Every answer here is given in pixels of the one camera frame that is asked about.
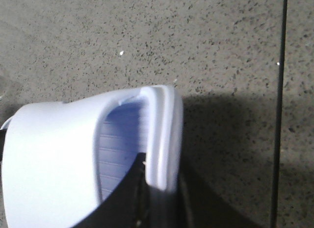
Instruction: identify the light blue slipper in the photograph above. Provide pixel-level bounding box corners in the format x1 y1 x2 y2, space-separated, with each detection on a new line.
0 85 183 228

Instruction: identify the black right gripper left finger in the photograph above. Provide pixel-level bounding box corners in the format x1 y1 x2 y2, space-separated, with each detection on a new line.
75 153 150 228

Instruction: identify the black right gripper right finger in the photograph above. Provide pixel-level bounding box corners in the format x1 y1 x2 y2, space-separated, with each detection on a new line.
147 174 196 228

